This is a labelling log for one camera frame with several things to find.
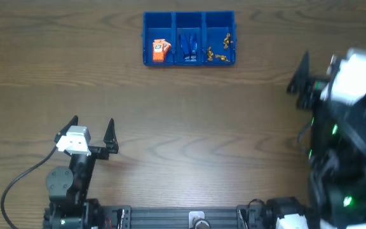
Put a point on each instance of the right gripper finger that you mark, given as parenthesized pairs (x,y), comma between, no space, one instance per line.
(301,79)

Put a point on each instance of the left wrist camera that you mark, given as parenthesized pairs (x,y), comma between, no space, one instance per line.
(74,140)

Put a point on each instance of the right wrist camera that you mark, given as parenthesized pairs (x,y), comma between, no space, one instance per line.
(351,76)

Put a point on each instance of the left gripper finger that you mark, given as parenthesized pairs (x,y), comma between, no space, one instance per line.
(111,140)
(71,121)

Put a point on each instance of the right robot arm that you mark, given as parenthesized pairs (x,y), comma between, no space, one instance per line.
(345,143)

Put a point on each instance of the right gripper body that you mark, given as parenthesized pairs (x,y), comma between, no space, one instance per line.
(310,92)

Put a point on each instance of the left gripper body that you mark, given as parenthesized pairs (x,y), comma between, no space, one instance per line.
(99,153)

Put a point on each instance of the gold candy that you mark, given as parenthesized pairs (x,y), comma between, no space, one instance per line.
(209,53)
(227,40)
(222,58)

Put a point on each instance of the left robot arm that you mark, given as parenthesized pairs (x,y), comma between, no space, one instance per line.
(81,178)

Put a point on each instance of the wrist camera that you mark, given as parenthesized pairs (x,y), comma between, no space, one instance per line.
(351,76)
(74,140)

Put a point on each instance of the mounting rail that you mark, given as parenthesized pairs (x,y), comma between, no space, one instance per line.
(164,217)

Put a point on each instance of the blue candy pack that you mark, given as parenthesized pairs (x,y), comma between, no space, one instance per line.
(185,46)
(193,44)

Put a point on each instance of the blue tray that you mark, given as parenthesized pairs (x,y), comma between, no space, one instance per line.
(157,25)

